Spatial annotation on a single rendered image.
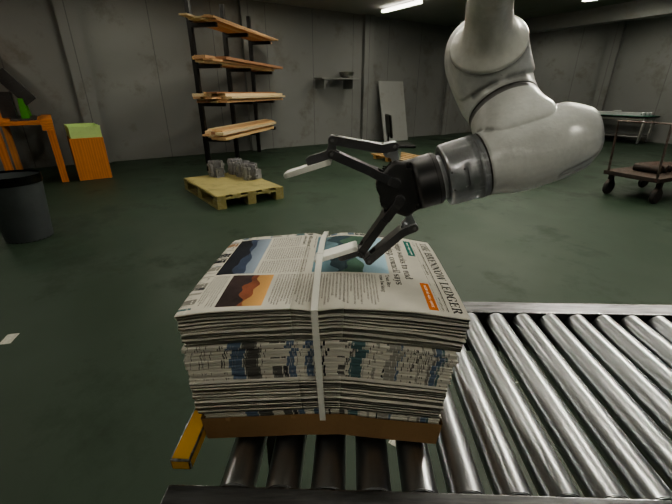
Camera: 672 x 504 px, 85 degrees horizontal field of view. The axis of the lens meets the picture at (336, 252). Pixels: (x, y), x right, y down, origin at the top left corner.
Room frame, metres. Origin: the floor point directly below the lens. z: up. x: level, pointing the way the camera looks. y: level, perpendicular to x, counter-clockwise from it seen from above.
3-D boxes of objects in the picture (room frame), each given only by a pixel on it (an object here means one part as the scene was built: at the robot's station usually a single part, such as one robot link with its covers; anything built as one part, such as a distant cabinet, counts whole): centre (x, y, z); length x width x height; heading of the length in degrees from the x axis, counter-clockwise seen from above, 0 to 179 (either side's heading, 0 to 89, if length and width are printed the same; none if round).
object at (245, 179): (5.02, 1.45, 0.19); 1.36 x 0.96 x 0.38; 34
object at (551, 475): (0.54, -0.32, 0.77); 0.47 x 0.05 x 0.05; 178
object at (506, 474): (0.55, -0.26, 0.77); 0.47 x 0.05 x 0.05; 178
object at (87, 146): (6.33, 4.71, 1.03); 1.63 x 1.42 x 2.06; 33
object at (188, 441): (0.57, 0.22, 0.81); 0.43 x 0.03 x 0.02; 178
